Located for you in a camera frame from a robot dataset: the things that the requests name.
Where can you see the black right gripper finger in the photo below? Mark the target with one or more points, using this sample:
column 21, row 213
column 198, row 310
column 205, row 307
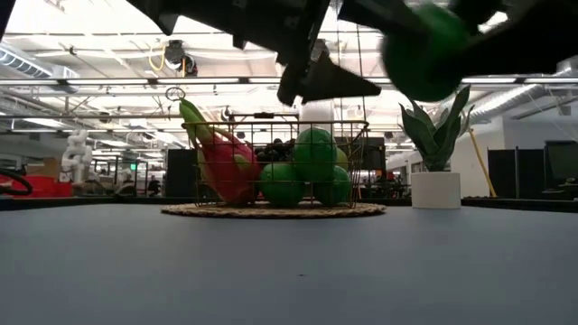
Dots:
column 490, row 54
column 379, row 15

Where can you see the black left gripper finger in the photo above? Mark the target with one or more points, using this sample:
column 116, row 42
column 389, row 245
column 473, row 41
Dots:
column 295, row 81
column 334, row 86

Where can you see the green plastic fruit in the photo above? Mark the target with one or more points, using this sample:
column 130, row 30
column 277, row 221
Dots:
column 336, row 189
column 316, row 153
column 420, row 63
column 282, row 187

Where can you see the dark toy grape bunch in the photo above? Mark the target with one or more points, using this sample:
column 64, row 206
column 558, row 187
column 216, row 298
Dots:
column 273, row 153

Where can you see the pink toy dragon fruit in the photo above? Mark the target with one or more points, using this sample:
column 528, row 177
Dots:
column 226, row 171

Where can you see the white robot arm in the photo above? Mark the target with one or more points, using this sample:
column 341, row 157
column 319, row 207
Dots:
column 77, row 151

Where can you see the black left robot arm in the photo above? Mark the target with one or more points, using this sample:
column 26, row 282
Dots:
column 4, row 13

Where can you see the white round column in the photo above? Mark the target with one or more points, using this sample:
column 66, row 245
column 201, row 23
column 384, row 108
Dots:
column 318, row 115

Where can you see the green artificial leafy plant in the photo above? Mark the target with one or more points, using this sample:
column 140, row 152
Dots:
column 435, row 140

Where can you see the black partition panel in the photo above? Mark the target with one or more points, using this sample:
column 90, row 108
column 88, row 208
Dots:
column 515, row 171

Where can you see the black monitor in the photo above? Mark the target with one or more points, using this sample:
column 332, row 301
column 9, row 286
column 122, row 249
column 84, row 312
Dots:
column 562, row 158

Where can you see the white plant pot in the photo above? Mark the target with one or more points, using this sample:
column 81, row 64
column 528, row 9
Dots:
column 435, row 189

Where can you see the round woven placemat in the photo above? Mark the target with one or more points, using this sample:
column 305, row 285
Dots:
column 189, row 211

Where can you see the person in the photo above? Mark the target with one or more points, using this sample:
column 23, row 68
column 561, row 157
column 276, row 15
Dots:
column 154, row 185

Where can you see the brown cardboard box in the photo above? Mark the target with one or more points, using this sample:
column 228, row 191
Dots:
column 43, row 168

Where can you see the red storage bin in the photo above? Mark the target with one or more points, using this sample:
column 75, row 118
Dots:
column 45, row 187

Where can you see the silver ceiling air duct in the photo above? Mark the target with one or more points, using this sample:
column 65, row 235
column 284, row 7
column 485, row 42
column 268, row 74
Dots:
column 510, row 101
column 22, row 63

